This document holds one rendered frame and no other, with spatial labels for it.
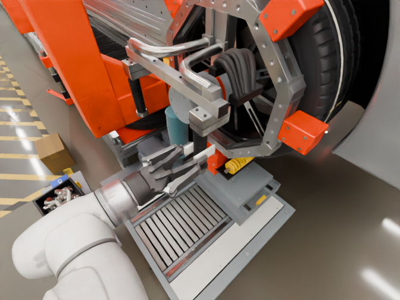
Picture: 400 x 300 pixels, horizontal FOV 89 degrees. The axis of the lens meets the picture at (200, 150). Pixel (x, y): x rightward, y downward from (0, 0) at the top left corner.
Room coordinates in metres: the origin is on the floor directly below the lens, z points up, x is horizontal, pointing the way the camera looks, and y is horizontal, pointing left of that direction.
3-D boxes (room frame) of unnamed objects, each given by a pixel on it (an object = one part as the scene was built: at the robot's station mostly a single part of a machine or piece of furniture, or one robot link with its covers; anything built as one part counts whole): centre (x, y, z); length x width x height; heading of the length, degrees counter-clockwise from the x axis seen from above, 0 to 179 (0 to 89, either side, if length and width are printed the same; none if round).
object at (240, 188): (0.76, -0.20, 0.32); 0.40 x 0.30 x 0.28; 40
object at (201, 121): (0.38, -0.02, 0.93); 0.09 x 0.05 x 0.05; 130
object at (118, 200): (0.21, 0.18, 0.83); 0.09 x 0.06 x 0.09; 40
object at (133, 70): (0.64, 0.20, 0.93); 0.09 x 0.05 x 0.05; 130
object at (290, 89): (0.65, -0.07, 0.85); 0.54 x 0.07 x 0.54; 40
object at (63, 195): (0.34, 0.48, 0.51); 0.20 x 0.14 x 0.13; 49
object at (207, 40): (0.64, 0.09, 1.03); 0.19 x 0.18 x 0.11; 130
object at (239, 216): (0.76, -0.20, 0.13); 0.50 x 0.36 x 0.10; 40
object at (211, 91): (0.49, -0.04, 1.03); 0.19 x 0.18 x 0.11; 130
